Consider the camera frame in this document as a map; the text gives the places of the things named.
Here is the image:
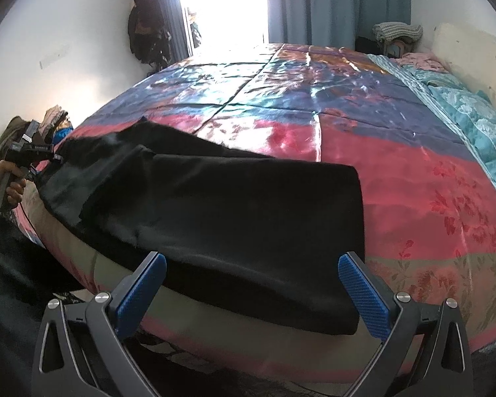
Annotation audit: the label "teal quilted floral blanket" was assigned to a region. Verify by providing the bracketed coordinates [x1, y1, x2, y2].
[409, 68, 496, 197]

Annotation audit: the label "pink cloth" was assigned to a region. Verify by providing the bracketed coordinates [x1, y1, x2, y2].
[397, 52, 445, 73]

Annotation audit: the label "black cloth bundle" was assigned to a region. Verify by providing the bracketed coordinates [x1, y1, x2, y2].
[355, 36, 383, 54]

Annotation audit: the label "olive cloth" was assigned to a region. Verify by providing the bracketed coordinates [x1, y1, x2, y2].
[0, 116, 30, 163]

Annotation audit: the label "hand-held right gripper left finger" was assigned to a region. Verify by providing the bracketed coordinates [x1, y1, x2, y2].
[31, 250, 168, 397]

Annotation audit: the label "printed cushion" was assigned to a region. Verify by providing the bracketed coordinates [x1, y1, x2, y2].
[386, 38, 416, 56]

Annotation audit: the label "grey knitted cloth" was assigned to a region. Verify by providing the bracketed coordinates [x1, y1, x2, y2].
[373, 22, 423, 43]

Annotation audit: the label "person's dark clothing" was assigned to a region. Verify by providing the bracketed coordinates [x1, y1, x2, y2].
[0, 211, 108, 397]

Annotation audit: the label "person's left hand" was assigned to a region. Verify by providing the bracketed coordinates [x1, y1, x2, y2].
[0, 161, 26, 208]

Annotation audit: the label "stack of folded clothes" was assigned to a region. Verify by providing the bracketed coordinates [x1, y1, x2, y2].
[40, 108, 69, 134]

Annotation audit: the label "shiny multicolour satin bedspread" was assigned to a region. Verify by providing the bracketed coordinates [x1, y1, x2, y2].
[12, 42, 496, 385]

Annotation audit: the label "blue curtain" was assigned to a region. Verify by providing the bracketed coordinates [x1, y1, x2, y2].
[149, 0, 193, 59]
[267, 0, 412, 48]

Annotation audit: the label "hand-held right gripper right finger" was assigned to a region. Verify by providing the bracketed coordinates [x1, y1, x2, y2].
[338, 250, 474, 397]

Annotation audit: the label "hanging dark clothes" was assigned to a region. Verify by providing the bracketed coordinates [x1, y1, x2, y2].
[127, 0, 174, 69]

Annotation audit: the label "blue cloth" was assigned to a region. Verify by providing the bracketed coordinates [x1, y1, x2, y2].
[52, 126, 74, 146]

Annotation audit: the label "cream padded headboard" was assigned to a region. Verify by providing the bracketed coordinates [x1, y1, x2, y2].
[432, 22, 496, 116]

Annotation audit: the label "black pants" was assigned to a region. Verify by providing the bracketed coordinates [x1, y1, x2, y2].
[35, 118, 366, 336]

